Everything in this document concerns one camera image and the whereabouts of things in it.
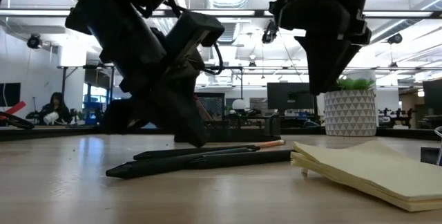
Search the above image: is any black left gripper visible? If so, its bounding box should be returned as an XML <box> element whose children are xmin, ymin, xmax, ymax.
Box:
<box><xmin>65</xmin><ymin>0</ymin><xmax>208</xmax><ymax>148</ymax></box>

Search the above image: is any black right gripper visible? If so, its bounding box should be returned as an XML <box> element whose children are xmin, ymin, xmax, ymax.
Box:
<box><xmin>269</xmin><ymin>0</ymin><xmax>374</xmax><ymax>95</ymax></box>

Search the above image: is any black pen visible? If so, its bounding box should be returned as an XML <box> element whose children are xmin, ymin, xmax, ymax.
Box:
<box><xmin>106</xmin><ymin>147</ymin><xmax>256</xmax><ymax>179</ymax></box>
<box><xmin>133</xmin><ymin>144</ymin><xmax>260</xmax><ymax>161</ymax></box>
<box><xmin>188</xmin><ymin>149</ymin><xmax>294</xmax><ymax>170</ymax></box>

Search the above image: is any black mesh desk organizer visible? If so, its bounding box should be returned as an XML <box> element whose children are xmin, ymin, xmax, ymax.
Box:
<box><xmin>174</xmin><ymin>92</ymin><xmax>281</xmax><ymax>144</ymax></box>

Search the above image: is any orange pencil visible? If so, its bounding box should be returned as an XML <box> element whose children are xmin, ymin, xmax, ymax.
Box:
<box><xmin>255</xmin><ymin>140</ymin><xmax>286</xmax><ymax>149</ymax></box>

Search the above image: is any yellow sticky note pad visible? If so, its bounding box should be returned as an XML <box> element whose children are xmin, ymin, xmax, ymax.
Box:
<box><xmin>290</xmin><ymin>140</ymin><xmax>442</xmax><ymax>213</ymax></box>

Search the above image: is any black computer monitor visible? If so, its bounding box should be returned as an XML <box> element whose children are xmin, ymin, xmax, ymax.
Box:
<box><xmin>267</xmin><ymin>82</ymin><xmax>315</xmax><ymax>111</ymax></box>

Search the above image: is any succulent in white pot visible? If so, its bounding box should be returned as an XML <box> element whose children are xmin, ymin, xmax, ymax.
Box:
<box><xmin>323</xmin><ymin>77</ymin><xmax>378</xmax><ymax>138</ymax></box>

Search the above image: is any person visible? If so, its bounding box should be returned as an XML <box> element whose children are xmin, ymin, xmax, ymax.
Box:
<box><xmin>39</xmin><ymin>91</ymin><xmax>74</xmax><ymax>125</ymax></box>

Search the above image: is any ceiling mounted camera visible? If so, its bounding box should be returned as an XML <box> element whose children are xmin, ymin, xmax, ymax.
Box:
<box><xmin>26</xmin><ymin>33</ymin><xmax>42</xmax><ymax>49</ymax></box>
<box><xmin>387</xmin><ymin>32</ymin><xmax>403</xmax><ymax>45</ymax></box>
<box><xmin>261</xmin><ymin>19</ymin><xmax>279</xmax><ymax>44</ymax></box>

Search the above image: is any black left camera cable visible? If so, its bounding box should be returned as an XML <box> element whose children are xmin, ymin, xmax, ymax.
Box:
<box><xmin>203</xmin><ymin>42</ymin><xmax>224</xmax><ymax>76</ymax></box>

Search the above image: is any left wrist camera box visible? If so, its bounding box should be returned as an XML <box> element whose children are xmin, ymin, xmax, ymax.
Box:
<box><xmin>164</xmin><ymin>9</ymin><xmax>226</xmax><ymax>80</ymax></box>

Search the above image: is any black aluminium table frame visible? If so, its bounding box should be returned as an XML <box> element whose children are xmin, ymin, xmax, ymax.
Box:
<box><xmin>0</xmin><ymin>8</ymin><xmax>442</xmax><ymax>141</ymax></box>

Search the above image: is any black wall screen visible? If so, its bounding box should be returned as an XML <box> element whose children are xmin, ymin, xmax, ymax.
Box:
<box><xmin>0</xmin><ymin>82</ymin><xmax>21</xmax><ymax>107</ymax></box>

